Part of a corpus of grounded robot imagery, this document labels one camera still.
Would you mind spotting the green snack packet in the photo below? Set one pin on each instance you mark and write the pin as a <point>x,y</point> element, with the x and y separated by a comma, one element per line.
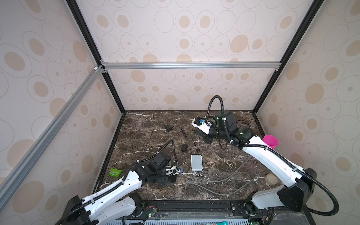
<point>115,172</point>

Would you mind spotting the black power adapter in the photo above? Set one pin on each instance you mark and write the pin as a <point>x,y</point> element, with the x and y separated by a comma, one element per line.
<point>168,127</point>
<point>184,148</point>

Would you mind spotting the silver horizontal aluminium bar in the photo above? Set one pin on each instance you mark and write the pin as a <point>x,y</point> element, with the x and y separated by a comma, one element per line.
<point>197,65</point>

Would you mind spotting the pink plastic goblet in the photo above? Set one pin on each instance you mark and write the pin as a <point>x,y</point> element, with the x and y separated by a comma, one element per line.
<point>271,141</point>

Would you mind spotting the black vertical frame post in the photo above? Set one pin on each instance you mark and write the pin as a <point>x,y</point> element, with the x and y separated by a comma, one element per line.
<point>300,32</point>
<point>76,12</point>

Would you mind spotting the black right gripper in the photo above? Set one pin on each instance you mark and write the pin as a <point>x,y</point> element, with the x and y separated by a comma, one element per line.
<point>206,139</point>

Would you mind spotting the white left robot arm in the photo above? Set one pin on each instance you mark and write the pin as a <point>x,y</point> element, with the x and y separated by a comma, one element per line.
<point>90,210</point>

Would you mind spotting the silver diagonal aluminium bar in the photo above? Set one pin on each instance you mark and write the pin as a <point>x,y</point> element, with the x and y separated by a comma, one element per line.
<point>22,169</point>

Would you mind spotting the black vertical frame post left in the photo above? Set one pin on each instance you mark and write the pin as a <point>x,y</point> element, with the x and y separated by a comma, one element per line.
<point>76,12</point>

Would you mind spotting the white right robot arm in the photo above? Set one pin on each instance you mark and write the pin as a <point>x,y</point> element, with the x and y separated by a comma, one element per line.
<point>298,183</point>

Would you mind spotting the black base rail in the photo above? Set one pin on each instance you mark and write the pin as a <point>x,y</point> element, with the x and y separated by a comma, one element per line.
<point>234,207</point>

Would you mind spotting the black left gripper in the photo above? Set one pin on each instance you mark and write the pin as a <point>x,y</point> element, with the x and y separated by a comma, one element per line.
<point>164,181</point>

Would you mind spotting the black vertical frame post right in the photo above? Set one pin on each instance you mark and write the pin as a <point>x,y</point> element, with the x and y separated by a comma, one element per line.
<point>300,32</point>

